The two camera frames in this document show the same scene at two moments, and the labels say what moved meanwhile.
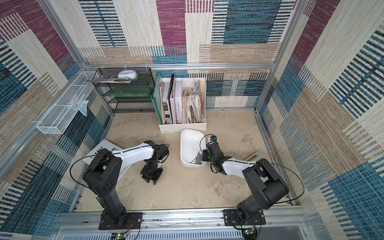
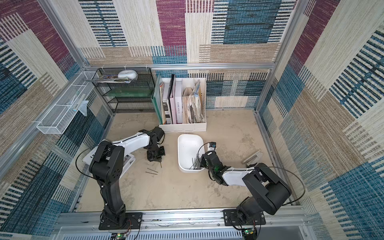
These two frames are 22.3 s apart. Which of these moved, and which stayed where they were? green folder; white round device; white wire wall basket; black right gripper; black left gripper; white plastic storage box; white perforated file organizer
Moved: black left gripper; black right gripper; white plastic storage box
Stayed: white perforated file organizer; green folder; white wire wall basket; white round device
